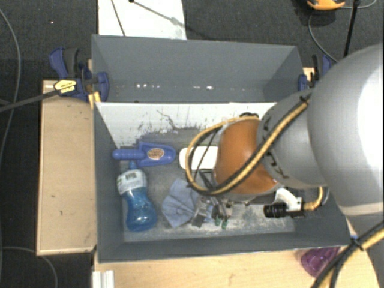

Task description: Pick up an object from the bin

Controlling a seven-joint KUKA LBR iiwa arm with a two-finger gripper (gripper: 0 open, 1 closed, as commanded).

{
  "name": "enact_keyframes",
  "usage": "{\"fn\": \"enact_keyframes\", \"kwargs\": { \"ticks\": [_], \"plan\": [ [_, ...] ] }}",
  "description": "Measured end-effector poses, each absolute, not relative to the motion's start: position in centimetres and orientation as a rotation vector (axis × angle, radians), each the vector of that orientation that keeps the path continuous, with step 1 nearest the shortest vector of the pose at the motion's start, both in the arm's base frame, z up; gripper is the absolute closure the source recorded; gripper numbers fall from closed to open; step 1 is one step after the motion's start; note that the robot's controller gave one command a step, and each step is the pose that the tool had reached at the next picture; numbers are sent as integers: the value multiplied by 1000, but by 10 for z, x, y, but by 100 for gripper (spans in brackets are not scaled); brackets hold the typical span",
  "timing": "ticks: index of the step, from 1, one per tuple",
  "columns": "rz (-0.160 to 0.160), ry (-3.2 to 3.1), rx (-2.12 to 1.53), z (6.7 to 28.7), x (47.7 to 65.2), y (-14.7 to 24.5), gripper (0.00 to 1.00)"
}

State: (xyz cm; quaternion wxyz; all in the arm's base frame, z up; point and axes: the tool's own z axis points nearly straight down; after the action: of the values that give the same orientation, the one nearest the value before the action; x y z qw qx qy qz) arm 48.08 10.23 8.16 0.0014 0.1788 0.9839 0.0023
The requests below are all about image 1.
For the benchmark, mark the purple clear plastic cup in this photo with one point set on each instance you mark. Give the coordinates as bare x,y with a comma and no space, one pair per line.
316,259

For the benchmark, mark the pale wood board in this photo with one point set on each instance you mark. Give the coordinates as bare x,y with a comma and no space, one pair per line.
67,166

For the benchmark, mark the pale blue cloth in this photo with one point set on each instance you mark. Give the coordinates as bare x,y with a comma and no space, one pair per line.
178,201

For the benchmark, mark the blue plastic bottle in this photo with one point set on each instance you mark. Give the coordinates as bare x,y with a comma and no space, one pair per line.
138,202

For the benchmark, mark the grey metal bin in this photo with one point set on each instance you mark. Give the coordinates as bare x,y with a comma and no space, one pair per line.
186,70

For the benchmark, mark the white rounded block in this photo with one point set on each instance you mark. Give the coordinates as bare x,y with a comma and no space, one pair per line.
195,157

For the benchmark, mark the black cylinder on white bracket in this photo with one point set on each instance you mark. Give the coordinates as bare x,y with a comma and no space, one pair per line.
277,210

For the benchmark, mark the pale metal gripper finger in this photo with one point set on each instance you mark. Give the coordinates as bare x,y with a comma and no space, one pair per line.
198,219
207,210

